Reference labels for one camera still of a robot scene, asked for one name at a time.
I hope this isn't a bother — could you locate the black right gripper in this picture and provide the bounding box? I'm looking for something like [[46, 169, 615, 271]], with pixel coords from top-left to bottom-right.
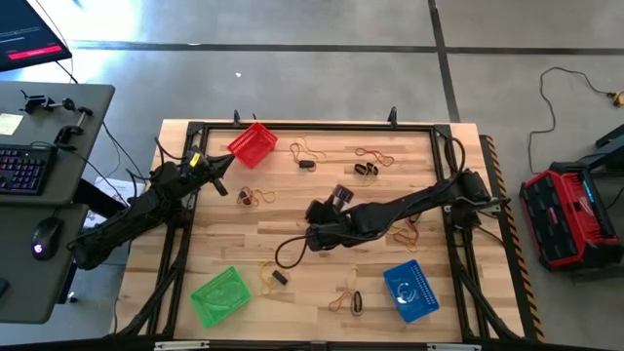
[[305, 199, 353, 253]]

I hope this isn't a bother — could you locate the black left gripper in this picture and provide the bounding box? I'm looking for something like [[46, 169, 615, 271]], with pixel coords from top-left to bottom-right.
[[178, 148, 236, 185]]

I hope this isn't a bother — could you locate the red plastic basket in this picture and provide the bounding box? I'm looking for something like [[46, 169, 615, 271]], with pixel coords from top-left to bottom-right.
[[226, 121, 280, 170]]

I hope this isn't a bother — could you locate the white paper sheet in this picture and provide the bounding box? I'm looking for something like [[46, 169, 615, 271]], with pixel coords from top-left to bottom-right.
[[82, 175, 147, 245]]

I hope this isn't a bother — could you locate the blue plastic basket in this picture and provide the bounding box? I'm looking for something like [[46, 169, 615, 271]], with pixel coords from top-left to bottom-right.
[[382, 258, 441, 325]]

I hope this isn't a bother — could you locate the green plastic basket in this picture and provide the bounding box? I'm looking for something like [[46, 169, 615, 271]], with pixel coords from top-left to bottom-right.
[[189, 265, 254, 330]]

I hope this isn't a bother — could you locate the grey desk top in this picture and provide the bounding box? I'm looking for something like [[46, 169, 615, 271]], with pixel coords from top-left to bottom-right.
[[0, 81, 116, 207], [0, 203, 90, 326]]

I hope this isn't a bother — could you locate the black desk clamp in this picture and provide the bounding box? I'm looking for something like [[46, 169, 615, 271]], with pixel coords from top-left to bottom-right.
[[19, 89, 77, 116], [52, 105, 95, 150]]

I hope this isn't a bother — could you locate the black computer mouse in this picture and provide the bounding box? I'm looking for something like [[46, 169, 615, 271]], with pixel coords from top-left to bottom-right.
[[30, 216, 64, 262]]

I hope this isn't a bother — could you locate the black backlit keyboard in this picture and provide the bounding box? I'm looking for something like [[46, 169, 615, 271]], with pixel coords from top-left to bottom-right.
[[0, 143, 59, 197]]

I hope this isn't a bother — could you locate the yellow sticky note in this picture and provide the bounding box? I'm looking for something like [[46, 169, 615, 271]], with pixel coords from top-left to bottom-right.
[[0, 112, 24, 137]]

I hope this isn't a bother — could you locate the dark monitor with red bar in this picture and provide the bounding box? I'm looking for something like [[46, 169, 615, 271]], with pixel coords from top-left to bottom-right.
[[0, 0, 73, 73]]

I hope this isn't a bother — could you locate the red and black tool case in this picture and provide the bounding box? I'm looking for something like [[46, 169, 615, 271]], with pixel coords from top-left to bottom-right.
[[519, 160, 624, 273]]

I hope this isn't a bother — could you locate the black equipment stand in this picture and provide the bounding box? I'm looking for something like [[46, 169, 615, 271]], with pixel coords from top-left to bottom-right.
[[577, 123, 624, 172]]

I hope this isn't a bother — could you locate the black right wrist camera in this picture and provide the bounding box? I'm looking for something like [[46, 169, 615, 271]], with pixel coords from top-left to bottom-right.
[[330, 183, 356, 212]]

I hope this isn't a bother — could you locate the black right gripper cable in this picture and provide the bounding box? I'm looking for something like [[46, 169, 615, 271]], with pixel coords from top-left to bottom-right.
[[274, 235, 314, 270]]

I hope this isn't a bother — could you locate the silver frame bracket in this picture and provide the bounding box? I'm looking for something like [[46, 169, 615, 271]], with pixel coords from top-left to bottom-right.
[[153, 340, 211, 351], [426, 342, 483, 351]]

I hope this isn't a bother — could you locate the black floor cable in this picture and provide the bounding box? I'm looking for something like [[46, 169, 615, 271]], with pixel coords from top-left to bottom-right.
[[527, 66, 614, 176]]

